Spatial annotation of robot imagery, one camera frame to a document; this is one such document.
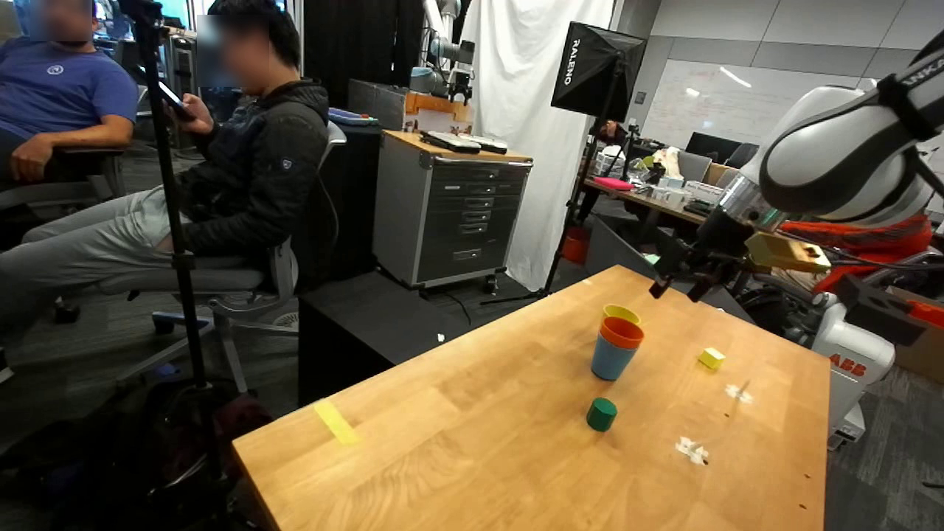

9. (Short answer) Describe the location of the yellow plastic cup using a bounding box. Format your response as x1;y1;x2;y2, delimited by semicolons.
601;304;637;326

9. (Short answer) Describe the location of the white hanging sheet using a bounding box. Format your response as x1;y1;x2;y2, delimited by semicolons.
463;0;614;289

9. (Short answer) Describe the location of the blue plastic cup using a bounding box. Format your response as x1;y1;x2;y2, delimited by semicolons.
591;339;635;382

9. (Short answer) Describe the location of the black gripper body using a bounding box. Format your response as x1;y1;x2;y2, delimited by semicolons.
656;212;752;284

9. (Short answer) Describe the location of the green cylinder block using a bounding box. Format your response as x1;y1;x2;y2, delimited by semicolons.
588;398;620;430

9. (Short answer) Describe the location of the person in blue shirt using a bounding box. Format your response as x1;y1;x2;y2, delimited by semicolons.
0;0;139;186

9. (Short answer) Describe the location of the grey office chair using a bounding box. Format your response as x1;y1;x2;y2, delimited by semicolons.
55;122;349;397

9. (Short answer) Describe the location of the black softbox light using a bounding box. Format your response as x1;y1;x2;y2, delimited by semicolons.
552;22;647;122

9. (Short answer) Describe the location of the black tripod stand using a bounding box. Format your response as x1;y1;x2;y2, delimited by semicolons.
117;0;241;531

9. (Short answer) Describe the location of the yellow cube block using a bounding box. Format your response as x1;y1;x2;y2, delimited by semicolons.
696;349;725;371

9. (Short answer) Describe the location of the orange plastic cup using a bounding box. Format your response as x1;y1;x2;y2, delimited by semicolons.
600;318;644;352

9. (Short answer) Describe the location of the cardboard box on cabinet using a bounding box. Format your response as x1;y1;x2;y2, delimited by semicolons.
402;91;471;134

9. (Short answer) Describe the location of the white plastic connector piece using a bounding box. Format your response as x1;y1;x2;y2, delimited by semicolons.
675;436;710;467

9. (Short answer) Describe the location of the white ABB robot base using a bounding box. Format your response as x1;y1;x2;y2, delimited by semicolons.
811;293;893;441

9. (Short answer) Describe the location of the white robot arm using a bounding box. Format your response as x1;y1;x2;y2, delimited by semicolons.
650;34;944;302

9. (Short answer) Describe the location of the yellow tape strip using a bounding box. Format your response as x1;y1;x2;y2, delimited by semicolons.
314;401;356;445

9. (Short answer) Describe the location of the person in red shirt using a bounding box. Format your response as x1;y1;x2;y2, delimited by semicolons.
778;215;932;293

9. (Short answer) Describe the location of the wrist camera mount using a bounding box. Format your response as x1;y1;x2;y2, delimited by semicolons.
747;233;833;273

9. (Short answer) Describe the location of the grey drawer cabinet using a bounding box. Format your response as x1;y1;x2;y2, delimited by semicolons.
371;131;533;289

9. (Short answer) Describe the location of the clear plastic stick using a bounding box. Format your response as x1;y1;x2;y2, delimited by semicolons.
725;382;752;416

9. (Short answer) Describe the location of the person in black jacket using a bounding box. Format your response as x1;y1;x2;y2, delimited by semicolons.
0;0;327;336

